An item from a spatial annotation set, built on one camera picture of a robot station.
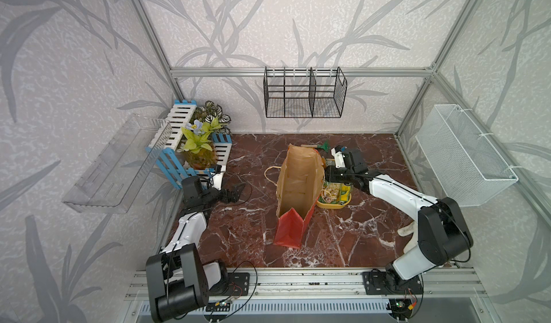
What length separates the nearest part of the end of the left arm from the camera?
2.51 feet

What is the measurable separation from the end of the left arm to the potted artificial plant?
0.61 feet

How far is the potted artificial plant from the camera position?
85 cm
